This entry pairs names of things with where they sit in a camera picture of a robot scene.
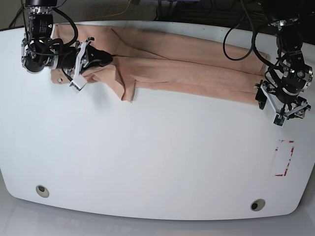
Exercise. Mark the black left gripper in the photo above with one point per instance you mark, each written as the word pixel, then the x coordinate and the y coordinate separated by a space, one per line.
pixel 288 96

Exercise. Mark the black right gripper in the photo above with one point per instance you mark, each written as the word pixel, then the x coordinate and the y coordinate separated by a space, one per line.
pixel 96 58

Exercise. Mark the peach t-shirt with emoji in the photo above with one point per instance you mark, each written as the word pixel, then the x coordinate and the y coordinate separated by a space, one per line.
pixel 165 61

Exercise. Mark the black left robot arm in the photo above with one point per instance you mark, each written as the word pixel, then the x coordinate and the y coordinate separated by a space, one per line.
pixel 289 76

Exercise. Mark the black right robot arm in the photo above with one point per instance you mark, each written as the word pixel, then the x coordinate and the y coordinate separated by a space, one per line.
pixel 40 50

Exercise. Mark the red tape rectangle marking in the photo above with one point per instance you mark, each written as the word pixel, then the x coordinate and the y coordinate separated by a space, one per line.
pixel 282 157

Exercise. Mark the right table grommet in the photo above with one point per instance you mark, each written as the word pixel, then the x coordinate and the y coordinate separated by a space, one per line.
pixel 258 205

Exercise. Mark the table grommet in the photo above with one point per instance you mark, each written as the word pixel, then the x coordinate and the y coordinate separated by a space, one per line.
pixel 258 205
pixel 42 191

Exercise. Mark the left table grommet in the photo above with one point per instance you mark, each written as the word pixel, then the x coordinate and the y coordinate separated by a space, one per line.
pixel 42 191

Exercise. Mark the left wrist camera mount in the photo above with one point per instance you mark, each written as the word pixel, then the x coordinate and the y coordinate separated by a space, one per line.
pixel 280 112

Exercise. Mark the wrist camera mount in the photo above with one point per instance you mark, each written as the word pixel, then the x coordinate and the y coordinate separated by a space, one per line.
pixel 74 74
pixel 280 112

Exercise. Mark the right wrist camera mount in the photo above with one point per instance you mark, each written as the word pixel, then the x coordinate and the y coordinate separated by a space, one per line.
pixel 74 74

